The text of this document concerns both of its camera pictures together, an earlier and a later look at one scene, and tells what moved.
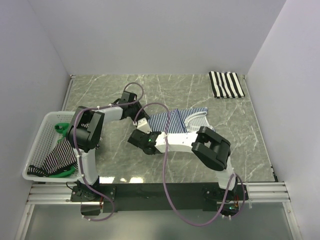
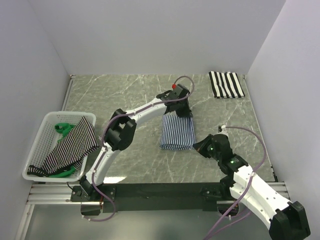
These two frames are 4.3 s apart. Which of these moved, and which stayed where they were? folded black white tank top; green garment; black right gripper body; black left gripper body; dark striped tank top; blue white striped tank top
Moved: black left gripper body; black right gripper body; blue white striped tank top
Stayed: dark striped tank top; folded black white tank top; green garment
